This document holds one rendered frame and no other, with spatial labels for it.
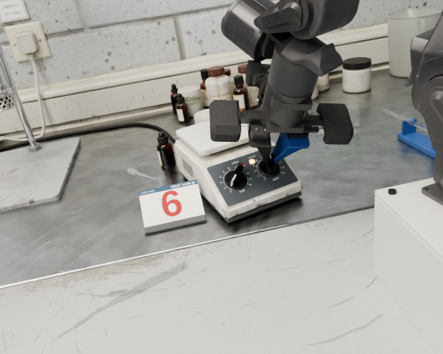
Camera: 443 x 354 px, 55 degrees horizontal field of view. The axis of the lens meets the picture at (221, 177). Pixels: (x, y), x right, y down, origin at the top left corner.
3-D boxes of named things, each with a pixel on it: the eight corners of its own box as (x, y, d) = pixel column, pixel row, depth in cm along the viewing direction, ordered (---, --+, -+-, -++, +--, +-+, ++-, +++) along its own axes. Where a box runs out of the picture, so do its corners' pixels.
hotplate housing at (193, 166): (305, 197, 64) (302, 148, 60) (227, 227, 59) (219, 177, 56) (238, 151, 82) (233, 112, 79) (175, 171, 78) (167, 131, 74)
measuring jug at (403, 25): (448, 81, 101) (456, 15, 94) (392, 86, 104) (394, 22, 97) (429, 62, 117) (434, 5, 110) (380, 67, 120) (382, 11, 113)
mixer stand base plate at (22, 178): (59, 199, 75) (58, 194, 74) (-58, 223, 73) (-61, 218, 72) (81, 140, 101) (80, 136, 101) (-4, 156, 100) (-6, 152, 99)
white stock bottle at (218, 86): (206, 112, 107) (199, 69, 102) (227, 105, 109) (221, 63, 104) (216, 117, 102) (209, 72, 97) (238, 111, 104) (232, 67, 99)
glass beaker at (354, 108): (360, 141, 82) (315, 142, 84) (359, 112, 84) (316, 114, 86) (363, 123, 76) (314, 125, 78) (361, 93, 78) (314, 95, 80)
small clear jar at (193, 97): (185, 111, 110) (180, 86, 107) (206, 109, 109) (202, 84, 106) (179, 119, 105) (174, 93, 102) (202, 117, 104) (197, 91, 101)
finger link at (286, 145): (310, 147, 56) (303, 114, 60) (283, 147, 56) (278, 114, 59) (298, 178, 62) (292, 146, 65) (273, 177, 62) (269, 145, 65)
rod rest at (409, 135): (452, 154, 69) (454, 133, 67) (434, 159, 68) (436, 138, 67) (413, 134, 78) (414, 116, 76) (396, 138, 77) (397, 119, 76)
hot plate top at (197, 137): (271, 135, 66) (270, 130, 66) (200, 157, 63) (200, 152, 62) (236, 116, 76) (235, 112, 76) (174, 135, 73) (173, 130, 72)
